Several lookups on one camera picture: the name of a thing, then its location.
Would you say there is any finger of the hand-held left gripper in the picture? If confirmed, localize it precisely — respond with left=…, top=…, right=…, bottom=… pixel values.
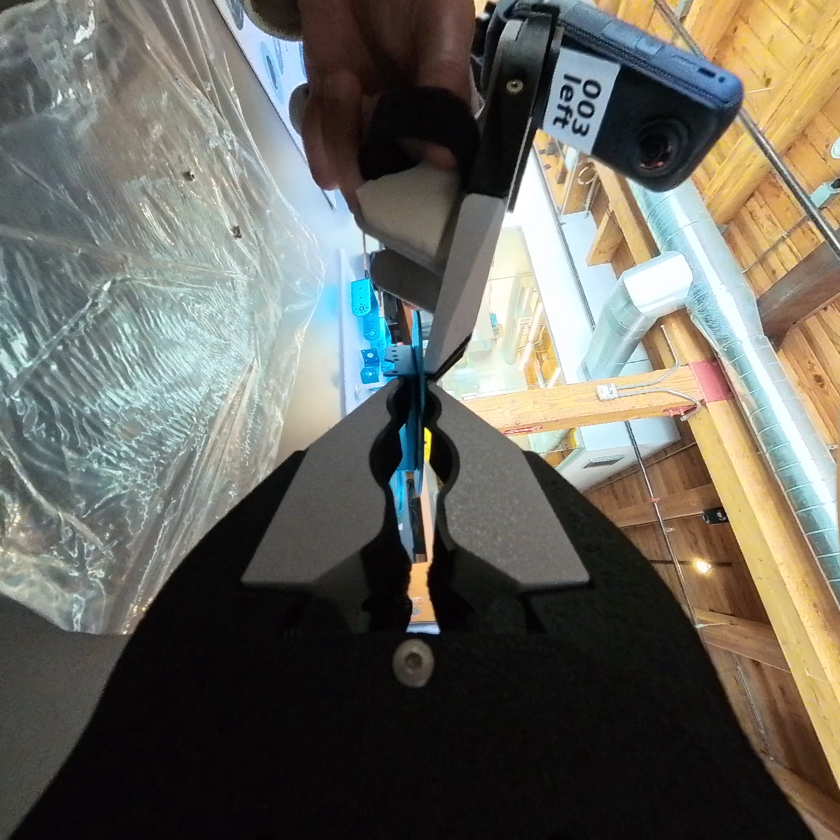
left=425, top=193, right=511, bottom=382

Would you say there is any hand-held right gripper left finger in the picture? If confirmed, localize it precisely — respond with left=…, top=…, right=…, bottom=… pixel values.
left=240, top=381, right=417, bottom=634

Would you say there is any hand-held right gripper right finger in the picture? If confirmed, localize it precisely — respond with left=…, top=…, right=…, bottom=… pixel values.
left=423, top=384, right=590, bottom=634

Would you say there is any blue round plate with bracket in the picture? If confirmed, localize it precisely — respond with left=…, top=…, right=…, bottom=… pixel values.
left=382, top=308, right=442, bottom=473

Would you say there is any person's left hand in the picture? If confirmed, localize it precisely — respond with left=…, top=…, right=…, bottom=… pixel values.
left=289, top=0, right=476, bottom=212

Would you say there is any wooden ceiling beam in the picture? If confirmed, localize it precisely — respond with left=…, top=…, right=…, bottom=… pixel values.
left=459, top=367, right=706, bottom=434

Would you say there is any white foam sheet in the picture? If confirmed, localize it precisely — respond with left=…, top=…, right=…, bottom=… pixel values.
left=338, top=248, right=368, bottom=421

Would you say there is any clear plastic bag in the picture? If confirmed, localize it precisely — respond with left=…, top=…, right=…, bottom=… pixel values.
left=0, top=0, right=329, bottom=637

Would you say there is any instruction booklet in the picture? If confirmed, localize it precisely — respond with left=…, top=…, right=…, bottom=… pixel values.
left=213, top=0, right=342, bottom=211

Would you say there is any thick wooden post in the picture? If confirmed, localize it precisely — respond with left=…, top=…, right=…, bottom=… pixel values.
left=650, top=322, right=840, bottom=772

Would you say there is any red metal bracket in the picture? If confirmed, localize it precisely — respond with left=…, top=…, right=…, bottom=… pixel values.
left=690, top=360, right=735, bottom=404

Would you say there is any silver air duct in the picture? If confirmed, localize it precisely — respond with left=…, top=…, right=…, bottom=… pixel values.
left=579, top=177, right=840, bottom=595

